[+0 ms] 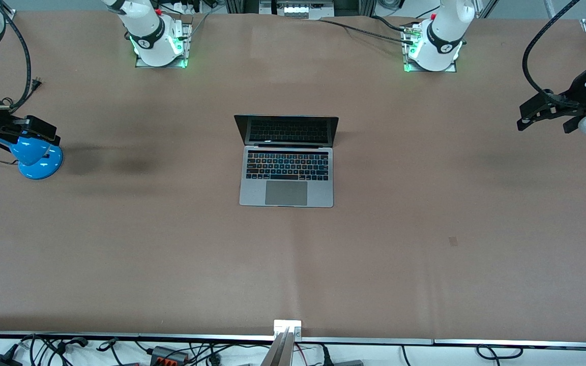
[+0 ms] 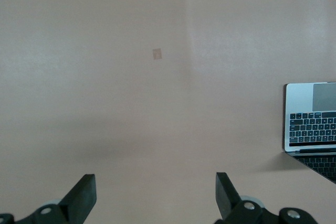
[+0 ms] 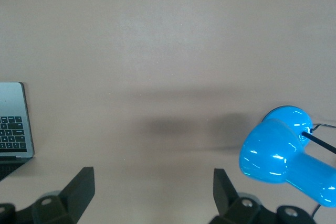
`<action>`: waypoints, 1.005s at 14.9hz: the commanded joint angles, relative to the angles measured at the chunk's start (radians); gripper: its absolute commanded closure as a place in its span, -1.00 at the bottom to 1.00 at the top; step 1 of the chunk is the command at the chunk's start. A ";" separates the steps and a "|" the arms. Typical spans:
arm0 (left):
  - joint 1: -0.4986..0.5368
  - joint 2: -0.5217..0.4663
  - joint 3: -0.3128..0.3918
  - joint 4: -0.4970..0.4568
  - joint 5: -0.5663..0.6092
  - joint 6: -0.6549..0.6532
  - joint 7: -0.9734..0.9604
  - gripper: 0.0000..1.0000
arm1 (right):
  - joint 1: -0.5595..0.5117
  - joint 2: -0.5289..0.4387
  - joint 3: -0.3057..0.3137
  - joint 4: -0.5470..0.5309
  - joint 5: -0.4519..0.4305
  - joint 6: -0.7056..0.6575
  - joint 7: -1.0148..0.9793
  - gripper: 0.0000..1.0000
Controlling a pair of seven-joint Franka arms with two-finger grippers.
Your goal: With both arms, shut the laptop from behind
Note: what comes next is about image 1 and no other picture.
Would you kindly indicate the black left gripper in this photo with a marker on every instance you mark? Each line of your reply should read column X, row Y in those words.
column 576, row 94

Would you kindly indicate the silver grey laptop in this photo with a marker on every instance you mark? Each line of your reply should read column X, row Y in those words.
column 286, row 193

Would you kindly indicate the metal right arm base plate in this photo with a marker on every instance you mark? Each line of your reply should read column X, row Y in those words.
column 187, row 38

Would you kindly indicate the aluminium corner bracket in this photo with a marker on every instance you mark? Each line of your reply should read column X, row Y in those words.
column 9, row 15

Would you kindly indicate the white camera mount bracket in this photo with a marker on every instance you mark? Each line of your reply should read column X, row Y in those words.
column 280, row 325

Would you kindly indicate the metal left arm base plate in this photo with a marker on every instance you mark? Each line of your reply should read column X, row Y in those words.
column 405, row 56

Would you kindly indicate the black power adapter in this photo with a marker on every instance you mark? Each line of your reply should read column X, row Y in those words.
column 0, row 361

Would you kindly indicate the orange and black connector box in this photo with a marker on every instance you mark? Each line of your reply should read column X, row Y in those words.
column 163, row 353

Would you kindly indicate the brown table cover sheet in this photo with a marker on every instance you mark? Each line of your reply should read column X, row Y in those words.
column 171, row 254

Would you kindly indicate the aluminium mounting bar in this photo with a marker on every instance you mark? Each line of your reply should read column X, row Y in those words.
column 277, row 356

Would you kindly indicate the silver table edge rail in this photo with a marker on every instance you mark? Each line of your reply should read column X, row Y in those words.
column 374, row 340

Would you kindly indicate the blue desk lamp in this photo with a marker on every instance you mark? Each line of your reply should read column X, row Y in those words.
column 38, row 165

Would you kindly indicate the grey control box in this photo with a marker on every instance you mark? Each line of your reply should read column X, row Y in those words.
column 298, row 10

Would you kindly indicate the white power strip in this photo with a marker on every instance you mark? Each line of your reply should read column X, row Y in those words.
column 183, row 7

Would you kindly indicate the small grey box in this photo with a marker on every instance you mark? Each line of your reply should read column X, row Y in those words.
column 349, row 363

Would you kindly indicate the black power plug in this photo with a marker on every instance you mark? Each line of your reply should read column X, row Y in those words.
column 326, row 358

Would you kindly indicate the dark metal rack frame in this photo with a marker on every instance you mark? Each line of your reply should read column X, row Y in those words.
column 242, row 6

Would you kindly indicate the short aluminium profile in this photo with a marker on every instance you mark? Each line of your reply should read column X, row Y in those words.
column 486, row 7

